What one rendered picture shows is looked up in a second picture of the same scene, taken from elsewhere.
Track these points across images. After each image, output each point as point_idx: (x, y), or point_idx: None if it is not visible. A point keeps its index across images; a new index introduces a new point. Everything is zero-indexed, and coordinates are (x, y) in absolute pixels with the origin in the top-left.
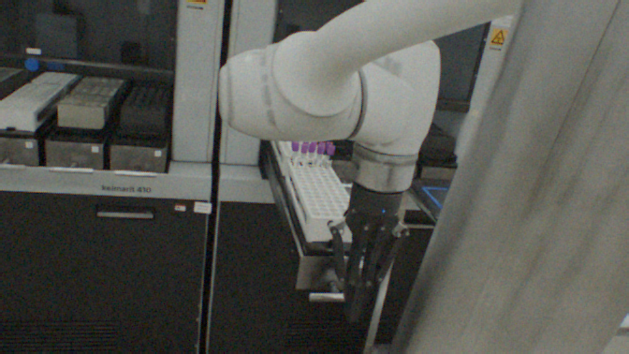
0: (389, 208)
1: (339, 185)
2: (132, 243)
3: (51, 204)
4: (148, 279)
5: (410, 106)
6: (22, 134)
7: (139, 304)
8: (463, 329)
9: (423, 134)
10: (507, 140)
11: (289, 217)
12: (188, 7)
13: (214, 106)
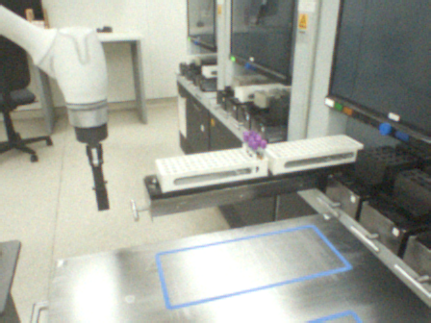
0: (75, 135)
1: (219, 165)
2: None
3: (237, 143)
4: (256, 211)
5: (55, 69)
6: (235, 102)
7: (253, 224)
8: None
9: (64, 89)
10: None
11: None
12: (298, 32)
13: (305, 109)
